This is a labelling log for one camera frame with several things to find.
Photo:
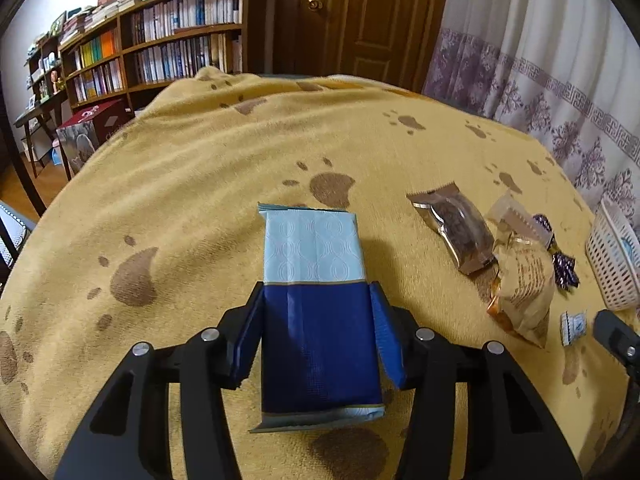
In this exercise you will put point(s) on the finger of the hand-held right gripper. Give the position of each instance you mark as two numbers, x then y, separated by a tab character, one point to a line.
615	335

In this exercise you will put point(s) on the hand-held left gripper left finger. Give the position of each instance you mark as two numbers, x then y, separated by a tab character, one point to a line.
247	330

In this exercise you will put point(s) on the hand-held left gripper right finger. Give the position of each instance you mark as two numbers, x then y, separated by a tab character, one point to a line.
387	340

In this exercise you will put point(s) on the small white blue packet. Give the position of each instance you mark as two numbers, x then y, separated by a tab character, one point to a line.
574	327

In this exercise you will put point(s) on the white plastic basket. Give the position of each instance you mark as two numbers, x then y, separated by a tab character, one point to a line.
607	270

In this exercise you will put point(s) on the navy and pale blue packet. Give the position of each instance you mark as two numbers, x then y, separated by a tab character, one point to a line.
315	340

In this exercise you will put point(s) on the purple foil candy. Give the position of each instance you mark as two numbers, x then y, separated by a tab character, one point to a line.
565	270

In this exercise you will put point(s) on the light blue snack packet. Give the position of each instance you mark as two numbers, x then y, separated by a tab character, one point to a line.
627	247

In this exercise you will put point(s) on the brown paper snack bag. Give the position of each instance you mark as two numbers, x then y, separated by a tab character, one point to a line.
525	285

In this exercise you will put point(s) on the clear brown chocolate packet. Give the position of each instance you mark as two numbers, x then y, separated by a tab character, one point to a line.
460	230

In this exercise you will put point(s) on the clear beige pastry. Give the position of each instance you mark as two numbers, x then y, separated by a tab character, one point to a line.
520	220

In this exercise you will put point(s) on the yellow paw print blanket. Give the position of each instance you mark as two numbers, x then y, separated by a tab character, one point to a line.
200	210

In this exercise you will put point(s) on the grey printed box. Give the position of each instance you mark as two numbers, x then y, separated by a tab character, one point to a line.
77	150

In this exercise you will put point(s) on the red cardboard box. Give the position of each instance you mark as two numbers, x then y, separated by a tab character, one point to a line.
107	117

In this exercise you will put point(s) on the dark wooden chair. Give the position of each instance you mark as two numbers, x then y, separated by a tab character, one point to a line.
22	170

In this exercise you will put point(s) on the white purple patterned curtain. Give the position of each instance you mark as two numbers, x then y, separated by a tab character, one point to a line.
550	50

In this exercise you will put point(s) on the wooden bookcase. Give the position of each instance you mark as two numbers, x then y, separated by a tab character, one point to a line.
252	20

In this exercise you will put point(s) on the brown wooden door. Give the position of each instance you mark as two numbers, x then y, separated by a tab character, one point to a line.
375	20

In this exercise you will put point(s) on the rows of shelved books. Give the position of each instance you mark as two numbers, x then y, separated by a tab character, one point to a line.
175	12

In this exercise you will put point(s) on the small dark open shelf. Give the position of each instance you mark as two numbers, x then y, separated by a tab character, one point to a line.
42	70

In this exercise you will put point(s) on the brass door knob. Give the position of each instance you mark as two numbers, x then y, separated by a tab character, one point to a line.
315	4

